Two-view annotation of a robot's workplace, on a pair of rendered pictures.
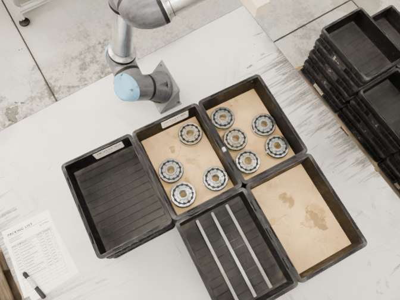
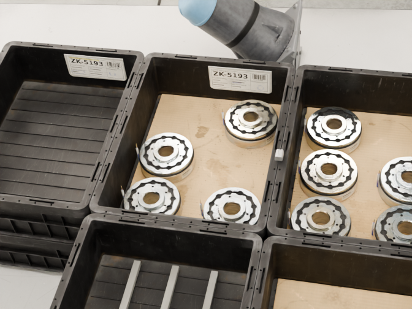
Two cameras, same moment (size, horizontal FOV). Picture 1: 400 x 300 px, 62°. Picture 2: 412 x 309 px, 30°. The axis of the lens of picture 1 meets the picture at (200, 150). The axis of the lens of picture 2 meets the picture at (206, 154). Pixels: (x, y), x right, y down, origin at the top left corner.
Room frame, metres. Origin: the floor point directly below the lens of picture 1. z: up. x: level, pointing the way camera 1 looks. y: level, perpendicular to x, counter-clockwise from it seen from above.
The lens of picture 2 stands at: (-0.27, -0.62, 1.94)
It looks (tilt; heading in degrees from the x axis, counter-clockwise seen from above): 49 degrees down; 46
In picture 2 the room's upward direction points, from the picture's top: 7 degrees counter-clockwise
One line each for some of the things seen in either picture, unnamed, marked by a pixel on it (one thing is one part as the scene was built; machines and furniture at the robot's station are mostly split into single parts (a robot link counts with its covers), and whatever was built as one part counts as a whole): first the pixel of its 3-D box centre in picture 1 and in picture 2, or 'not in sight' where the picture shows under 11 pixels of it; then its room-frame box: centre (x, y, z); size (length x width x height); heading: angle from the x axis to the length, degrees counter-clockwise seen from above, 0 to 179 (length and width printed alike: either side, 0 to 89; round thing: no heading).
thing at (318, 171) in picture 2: (235, 138); (328, 169); (0.49, -0.15, 0.86); 0.05 x 0.05 x 0.01
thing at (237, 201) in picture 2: (215, 177); (232, 208); (0.32, -0.07, 0.86); 0.05 x 0.05 x 0.01
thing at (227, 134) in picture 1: (235, 138); (328, 171); (0.49, -0.15, 0.86); 0.10 x 0.10 x 0.01
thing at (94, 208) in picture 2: (186, 159); (199, 136); (0.38, 0.05, 0.92); 0.40 x 0.30 x 0.02; 29
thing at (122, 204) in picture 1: (118, 195); (49, 138); (0.23, 0.32, 0.87); 0.40 x 0.30 x 0.11; 29
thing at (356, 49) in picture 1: (346, 63); not in sight; (1.19, -0.91, 0.37); 0.40 x 0.30 x 0.45; 33
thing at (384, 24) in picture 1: (386, 46); not in sight; (1.41, -1.24, 0.26); 0.40 x 0.30 x 0.23; 33
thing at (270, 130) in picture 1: (263, 124); (409, 179); (0.56, -0.27, 0.86); 0.10 x 0.10 x 0.01
